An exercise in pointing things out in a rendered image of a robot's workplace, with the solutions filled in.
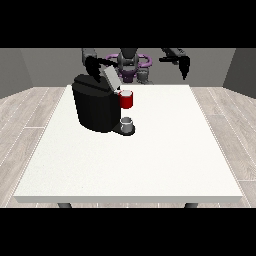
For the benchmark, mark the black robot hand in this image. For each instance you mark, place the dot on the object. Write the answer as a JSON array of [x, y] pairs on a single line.
[[184, 65], [90, 65]]

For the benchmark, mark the pale grey machine lid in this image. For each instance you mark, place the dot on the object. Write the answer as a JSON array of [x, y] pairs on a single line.
[[112, 78]]

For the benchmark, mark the small grey cup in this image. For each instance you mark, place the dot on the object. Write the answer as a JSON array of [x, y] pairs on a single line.
[[126, 127]]

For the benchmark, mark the black coffee machine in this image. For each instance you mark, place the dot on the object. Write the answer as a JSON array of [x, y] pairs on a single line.
[[95, 106]]

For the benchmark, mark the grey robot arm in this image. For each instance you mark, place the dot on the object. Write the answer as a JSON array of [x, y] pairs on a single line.
[[173, 51], [88, 53]]

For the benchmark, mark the dark table leg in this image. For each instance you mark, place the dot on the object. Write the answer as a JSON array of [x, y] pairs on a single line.
[[64, 205], [191, 205]]

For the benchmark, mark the grey robot trunk purple rings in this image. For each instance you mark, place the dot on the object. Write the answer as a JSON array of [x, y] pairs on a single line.
[[128, 57]]

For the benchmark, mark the red pod holder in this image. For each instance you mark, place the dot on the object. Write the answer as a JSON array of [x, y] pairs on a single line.
[[126, 102]]

